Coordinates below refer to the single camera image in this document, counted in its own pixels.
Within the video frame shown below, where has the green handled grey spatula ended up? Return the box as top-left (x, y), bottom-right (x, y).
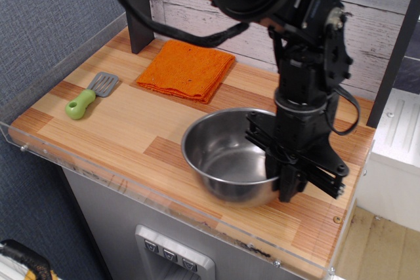
top-left (65, 71), bottom-right (119, 120)

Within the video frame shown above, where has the white toy sink counter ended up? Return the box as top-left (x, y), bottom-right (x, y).
top-left (356, 89), bottom-right (419, 231)

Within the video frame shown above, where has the orange folded cloth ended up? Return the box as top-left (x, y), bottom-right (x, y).
top-left (136, 40), bottom-right (236, 104)

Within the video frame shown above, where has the silver dispenser button panel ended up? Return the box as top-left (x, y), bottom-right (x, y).
top-left (135, 225), bottom-right (216, 279)

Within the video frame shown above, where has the grey toy fridge cabinet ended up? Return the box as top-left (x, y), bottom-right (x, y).
top-left (64, 169), bottom-right (334, 279)

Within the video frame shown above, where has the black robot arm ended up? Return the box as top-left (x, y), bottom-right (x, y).
top-left (210, 0), bottom-right (355, 202)

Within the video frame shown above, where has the black braided hose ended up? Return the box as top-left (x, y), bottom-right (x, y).
top-left (0, 242), bottom-right (50, 277)

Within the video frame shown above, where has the clear acrylic table guard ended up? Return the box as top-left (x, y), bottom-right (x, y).
top-left (1, 16), bottom-right (373, 269)

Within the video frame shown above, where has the black right frame post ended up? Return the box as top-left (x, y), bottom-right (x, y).
top-left (367, 0), bottom-right (419, 128)

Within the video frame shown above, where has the black frame post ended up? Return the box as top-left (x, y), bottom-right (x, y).
top-left (367, 0), bottom-right (419, 128)
top-left (126, 0), bottom-right (154, 54)

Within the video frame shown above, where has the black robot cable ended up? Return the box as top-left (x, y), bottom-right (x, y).
top-left (98, 0), bottom-right (362, 136)

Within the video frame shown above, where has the black left frame post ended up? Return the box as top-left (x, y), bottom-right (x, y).
top-left (126, 0), bottom-right (154, 54)

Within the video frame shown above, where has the yellow object bottom left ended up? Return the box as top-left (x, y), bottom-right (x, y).
top-left (24, 270), bottom-right (60, 280)

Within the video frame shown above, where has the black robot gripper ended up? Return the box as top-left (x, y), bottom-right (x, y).
top-left (245, 96), bottom-right (349, 203)

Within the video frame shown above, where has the stainless steel pot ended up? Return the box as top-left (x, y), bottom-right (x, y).
top-left (181, 108), bottom-right (279, 208)

